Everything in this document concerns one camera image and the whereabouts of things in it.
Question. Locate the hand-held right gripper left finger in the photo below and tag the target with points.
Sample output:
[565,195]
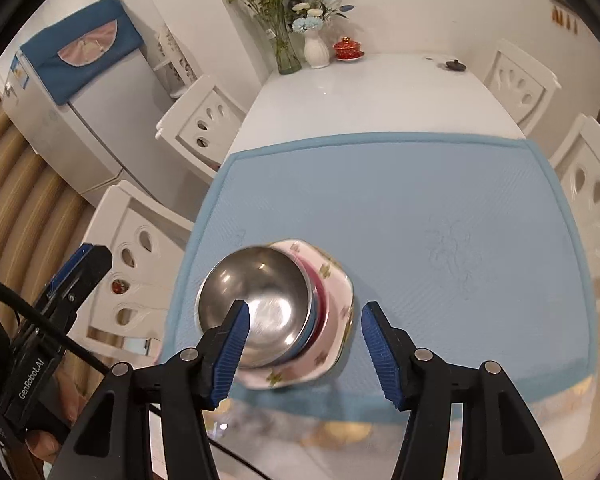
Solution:
[230,355]

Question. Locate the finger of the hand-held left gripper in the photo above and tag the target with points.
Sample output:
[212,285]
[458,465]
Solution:
[87,265]

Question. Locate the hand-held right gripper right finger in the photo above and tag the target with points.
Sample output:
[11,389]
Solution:
[385,355]

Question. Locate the blue steel bowl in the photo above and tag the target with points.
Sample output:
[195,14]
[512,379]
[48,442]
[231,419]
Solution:
[265,300]

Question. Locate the large white flower plate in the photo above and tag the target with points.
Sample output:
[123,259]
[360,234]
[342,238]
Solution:
[339,305]

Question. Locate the person's left hand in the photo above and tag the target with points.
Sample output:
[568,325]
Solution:
[42,444]

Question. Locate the white fridge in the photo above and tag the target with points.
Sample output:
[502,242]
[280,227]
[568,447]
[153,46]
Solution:
[95,130]

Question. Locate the light blue table mat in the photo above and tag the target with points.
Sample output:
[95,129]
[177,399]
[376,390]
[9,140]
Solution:
[405,210]

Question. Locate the glass vase with green stems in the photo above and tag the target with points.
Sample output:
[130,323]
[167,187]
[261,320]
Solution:
[285,50]

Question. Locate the red lidded teacup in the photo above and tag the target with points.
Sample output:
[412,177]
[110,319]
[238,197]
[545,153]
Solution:
[348,49]

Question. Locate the white vase with blue flowers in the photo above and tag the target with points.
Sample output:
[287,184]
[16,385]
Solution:
[316,50]

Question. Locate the framed picture with tassels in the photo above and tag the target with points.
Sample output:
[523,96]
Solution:
[565,20]

